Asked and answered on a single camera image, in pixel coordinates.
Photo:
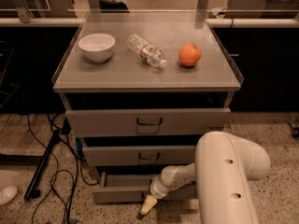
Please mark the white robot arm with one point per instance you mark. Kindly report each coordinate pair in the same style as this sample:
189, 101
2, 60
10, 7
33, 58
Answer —
223, 166

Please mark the grey bottom drawer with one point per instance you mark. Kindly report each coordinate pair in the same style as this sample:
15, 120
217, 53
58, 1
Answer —
134, 189

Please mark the white horizontal rail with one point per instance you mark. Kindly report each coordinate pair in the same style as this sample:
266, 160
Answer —
214, 23

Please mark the grey drawer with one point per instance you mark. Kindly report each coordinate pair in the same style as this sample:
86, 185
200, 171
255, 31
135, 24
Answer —
145, 113
134, 189
139, 150

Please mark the orange fruit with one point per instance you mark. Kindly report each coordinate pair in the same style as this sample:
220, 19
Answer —
189, 55

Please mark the white shoe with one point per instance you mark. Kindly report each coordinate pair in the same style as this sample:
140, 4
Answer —
7, 194

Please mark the black floor stand bar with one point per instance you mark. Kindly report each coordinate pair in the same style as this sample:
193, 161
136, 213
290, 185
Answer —
31, 190

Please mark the clear plastic water bottle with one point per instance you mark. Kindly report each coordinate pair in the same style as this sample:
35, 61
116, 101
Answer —
146, 52

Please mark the grey middle drawer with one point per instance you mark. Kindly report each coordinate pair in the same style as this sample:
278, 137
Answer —
139, 150

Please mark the black caster wheel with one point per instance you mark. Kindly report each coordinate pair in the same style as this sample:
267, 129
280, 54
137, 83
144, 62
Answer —
295, 130

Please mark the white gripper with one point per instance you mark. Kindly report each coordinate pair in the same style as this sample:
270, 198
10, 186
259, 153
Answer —
158, 188

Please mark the grey top drawer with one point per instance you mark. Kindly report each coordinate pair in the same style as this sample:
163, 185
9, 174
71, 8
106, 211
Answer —
145, 113

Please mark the white ceramic bowl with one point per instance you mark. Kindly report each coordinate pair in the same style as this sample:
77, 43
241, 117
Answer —
97, 47

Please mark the grey drawer cabinet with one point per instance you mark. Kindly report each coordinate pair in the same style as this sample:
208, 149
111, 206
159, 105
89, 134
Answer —
125, 72

